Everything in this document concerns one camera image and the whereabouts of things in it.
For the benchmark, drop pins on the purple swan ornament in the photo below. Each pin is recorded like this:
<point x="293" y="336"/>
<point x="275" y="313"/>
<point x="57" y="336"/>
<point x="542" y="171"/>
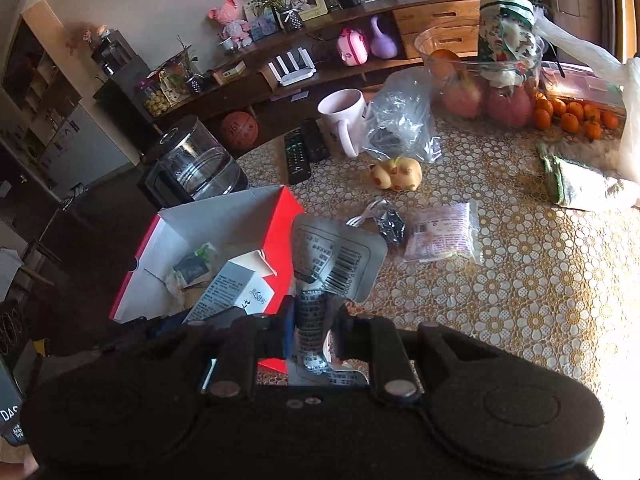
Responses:
<point x="382" y="40"/>

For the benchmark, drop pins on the white storage cabinet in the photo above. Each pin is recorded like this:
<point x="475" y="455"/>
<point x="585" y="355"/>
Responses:
<point x="85" y="140"/>

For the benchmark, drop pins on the grass plant in black pot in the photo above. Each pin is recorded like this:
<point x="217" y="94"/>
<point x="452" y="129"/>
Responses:
<point x="192" y="82"/>

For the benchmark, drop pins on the wooden bookshelf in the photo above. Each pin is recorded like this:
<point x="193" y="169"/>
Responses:
<point x="40" y="75"/>

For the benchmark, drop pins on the plain black remote control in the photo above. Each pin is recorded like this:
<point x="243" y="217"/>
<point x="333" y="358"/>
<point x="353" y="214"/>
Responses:
<point x="315" y="141"/>

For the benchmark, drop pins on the clear plastic bag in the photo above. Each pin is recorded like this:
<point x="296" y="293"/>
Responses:
<point x="405" y="115"/>

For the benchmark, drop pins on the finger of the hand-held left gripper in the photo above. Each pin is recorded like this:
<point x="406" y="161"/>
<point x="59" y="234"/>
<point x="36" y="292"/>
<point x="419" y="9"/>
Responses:
<point x="165" y="324"/>

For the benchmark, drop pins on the small white yellow box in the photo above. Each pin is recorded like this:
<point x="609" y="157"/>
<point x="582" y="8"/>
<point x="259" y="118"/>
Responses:
<point x="230" y="72"/>

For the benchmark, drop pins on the pile of small tangerines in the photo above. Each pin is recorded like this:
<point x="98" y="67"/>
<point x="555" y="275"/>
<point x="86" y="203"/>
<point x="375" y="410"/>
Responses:
<point x="575" y="116"/>

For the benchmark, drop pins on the white router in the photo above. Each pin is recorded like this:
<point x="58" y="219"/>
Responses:
<point x="292" y="67"/>

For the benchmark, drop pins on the blue picture card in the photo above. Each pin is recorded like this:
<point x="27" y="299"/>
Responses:
<point x="260" y="22"/>

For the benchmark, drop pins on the pink plush doll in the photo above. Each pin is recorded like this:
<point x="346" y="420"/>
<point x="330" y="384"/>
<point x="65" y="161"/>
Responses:
<point x="230" y="22"/>

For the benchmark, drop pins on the orange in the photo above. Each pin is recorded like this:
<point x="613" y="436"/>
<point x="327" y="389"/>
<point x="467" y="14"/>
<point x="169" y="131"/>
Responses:
<point x="442" y="62"/>

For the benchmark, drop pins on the pink flowers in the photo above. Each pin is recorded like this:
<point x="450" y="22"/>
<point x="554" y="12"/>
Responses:
<point x="90" y="36"/>

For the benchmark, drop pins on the yellow pig toy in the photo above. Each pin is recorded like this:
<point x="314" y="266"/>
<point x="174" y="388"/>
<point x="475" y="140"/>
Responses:
<point x="397" y="172"/>

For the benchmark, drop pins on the glass electric kettle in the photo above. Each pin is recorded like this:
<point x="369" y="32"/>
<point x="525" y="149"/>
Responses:
<point x="200" y="165"/>

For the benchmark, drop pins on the brown basketball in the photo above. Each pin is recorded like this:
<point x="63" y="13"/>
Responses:
<point x="239" y="129"/>

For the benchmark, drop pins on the clear plastic food container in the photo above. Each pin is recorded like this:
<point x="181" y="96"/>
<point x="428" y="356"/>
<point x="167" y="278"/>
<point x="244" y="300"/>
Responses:
<point x="585" y="82"/>

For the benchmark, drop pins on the small metal cup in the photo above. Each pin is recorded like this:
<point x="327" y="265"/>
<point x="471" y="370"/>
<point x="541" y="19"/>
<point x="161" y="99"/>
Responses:
<point x="227" y="44"/>

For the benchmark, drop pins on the glass fruit bowl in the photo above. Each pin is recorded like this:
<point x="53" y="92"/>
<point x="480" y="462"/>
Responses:
<point x="470" y="72"/>

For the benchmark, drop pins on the green white patterned bag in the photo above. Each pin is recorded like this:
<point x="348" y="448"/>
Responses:
<point x="505" y="30"/>

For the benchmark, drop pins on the small black foil packet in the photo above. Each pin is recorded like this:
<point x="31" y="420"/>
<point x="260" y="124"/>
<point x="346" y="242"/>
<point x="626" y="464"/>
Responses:
<point x="387" y="222"/>

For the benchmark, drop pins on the silver foil pouch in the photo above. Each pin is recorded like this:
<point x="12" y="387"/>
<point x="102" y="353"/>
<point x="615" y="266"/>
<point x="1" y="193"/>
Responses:
<point x="325" y="250"/>

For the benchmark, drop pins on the tall black cabinet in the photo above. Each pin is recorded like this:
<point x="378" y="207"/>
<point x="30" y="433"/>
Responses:
<point x="120" y="105"/>

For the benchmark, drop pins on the green edged towel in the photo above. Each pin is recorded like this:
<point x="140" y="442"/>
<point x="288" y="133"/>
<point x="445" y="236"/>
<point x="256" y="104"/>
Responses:
<point x="575" y="180"/>

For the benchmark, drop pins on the white mug with strawberry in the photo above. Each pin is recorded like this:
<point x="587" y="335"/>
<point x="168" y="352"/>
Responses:
<point x="342" y="110"/>

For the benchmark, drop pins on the pink pig-shaped case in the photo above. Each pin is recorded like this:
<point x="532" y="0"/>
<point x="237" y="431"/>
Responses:
<point x="352" y="46"/>

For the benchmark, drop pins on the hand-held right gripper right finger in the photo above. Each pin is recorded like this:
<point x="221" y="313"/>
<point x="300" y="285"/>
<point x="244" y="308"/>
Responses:
<point x="343" y="334"/>

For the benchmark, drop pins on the black remote coloured buttons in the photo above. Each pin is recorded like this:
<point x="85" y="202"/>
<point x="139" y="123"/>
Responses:
<point x="296" y="155"/>

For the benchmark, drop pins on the white grey carton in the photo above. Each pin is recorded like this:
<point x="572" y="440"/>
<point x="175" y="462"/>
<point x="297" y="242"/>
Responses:
<point x="225" y="290"/>

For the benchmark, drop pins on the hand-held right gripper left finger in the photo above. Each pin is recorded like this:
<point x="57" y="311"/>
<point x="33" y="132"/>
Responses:
<point x="286" y="331"/>

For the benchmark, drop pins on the jar of snack balls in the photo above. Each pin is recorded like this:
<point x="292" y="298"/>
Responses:
<point x="155" y="99"/>

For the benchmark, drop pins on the black coffee machine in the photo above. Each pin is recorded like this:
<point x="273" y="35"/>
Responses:
<point x="112" y="52"/>

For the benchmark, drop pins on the wooden television cabinet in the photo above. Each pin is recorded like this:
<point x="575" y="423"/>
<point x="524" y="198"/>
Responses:
<point x="440" y="15"/>

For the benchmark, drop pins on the red cardboard box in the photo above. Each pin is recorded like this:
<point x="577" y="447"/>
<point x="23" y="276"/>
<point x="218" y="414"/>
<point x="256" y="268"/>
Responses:
<point x="235" y="215"/>

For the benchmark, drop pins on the white printed plastic bag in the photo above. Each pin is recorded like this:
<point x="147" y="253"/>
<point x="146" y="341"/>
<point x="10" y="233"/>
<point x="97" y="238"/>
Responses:
<point x="192" y="267"/>

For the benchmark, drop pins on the pink tissue pack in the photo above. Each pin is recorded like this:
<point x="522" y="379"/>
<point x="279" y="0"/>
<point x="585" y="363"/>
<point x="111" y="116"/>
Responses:
<point x="445" y="235"/>

